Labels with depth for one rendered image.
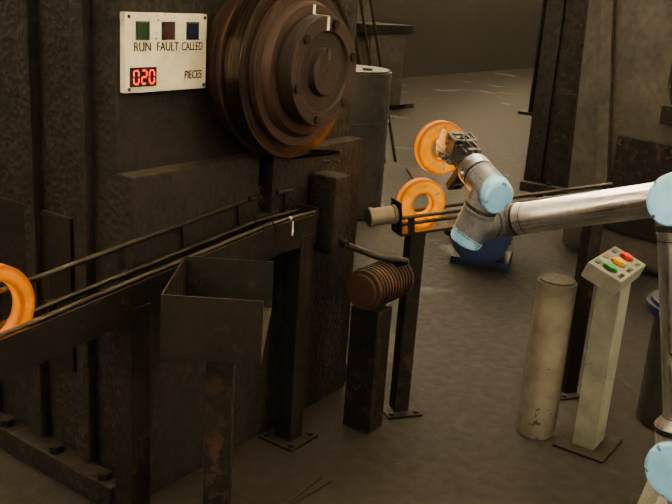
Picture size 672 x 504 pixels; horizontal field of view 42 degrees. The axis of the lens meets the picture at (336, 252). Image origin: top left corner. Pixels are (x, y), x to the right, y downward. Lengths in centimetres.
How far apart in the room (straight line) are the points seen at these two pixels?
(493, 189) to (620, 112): 258
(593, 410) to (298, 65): 139
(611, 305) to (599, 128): 224
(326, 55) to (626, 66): 273
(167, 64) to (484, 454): 148
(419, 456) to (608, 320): 69
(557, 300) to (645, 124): 215
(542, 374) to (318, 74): 118
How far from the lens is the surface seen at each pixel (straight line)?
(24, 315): 186
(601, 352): 273
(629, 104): 474
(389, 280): 259
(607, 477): 275
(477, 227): 230
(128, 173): 211
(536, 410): 282
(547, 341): 273
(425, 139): 252
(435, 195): 268
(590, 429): 283
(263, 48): 216
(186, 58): 218
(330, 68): 226
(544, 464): 274
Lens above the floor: 132
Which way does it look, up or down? 17 degrees down
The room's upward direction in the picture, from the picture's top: 4 degrees clockwise
